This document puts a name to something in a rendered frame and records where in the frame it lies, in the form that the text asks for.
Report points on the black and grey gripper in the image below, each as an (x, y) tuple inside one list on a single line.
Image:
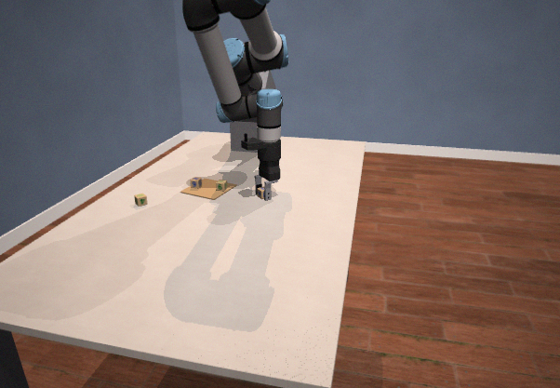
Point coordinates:
[(268, 145)]

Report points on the tan flat mat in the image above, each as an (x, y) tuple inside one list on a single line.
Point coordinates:
[(208, 190)]

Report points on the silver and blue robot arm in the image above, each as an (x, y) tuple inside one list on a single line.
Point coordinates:
[(233, 70)]

